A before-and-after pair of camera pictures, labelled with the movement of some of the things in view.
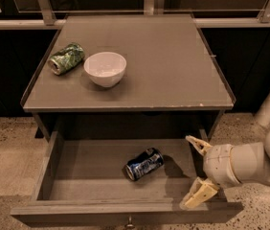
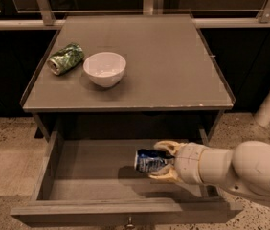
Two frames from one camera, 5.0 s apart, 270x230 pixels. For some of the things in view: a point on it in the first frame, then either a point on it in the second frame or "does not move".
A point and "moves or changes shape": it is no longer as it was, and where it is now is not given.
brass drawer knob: (130, 224) does not move
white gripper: (217, 163) -> (189, 163)
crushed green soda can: (66, 58) does not move
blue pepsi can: (144, 163) moves or changes shape
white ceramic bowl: (105, 69) does not move
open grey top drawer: (123, 179) does not move
